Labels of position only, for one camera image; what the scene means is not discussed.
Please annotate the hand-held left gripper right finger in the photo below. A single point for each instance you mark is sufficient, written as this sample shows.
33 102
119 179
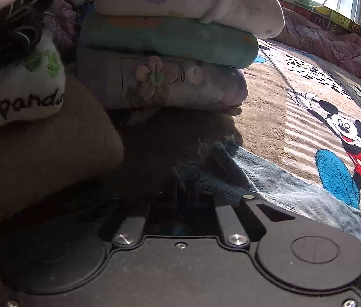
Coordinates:
232 222

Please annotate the pink quilted duvet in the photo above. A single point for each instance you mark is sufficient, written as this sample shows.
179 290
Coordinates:
343 51

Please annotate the purple floral folded blanket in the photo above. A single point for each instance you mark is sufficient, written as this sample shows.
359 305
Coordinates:
199 86

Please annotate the black patterned cloth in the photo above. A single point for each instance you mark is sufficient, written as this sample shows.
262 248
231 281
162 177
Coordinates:
1 44

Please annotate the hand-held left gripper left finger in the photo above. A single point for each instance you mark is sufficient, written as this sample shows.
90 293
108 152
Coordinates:
133 227

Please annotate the cartoon printed blanket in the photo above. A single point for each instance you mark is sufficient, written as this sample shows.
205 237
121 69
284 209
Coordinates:
263 102

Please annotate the teal folded blanket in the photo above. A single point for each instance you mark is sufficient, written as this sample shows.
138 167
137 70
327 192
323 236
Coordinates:
167 38

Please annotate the white floral folded blanket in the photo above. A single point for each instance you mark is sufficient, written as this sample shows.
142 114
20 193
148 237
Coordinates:
231 0

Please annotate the colourful alphabet bed bumper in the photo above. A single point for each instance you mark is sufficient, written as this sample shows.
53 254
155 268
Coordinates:
327 12

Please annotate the purple patterned cloth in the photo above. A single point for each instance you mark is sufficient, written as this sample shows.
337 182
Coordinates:
62 22

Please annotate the brown folded blanket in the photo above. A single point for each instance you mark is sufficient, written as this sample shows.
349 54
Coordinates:
40 153

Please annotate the blue denim jacket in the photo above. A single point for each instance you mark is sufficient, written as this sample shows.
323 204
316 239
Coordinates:
263 179

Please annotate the white plush pillow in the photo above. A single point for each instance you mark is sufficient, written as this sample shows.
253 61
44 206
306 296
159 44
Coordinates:
24 96

